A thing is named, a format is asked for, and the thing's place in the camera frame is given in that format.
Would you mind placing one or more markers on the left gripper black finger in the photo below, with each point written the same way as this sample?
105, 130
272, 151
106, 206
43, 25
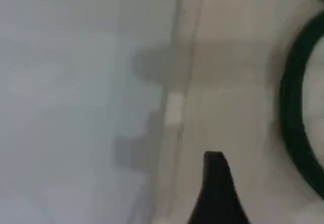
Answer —
217, 198

